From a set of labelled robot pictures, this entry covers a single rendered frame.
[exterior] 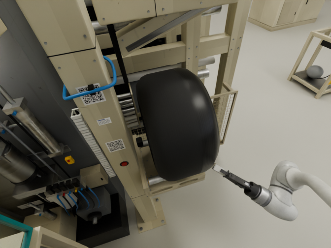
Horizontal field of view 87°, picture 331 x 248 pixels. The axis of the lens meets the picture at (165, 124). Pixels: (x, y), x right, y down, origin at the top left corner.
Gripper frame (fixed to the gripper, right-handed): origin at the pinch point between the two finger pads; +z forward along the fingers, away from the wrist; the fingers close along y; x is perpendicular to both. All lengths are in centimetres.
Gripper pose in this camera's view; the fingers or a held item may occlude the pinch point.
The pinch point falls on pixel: (219, 170)
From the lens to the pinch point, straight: 96.6
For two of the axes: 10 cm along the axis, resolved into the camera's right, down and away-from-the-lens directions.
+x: 5.2, -8.2, 2.5
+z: -8.5, -5.2, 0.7
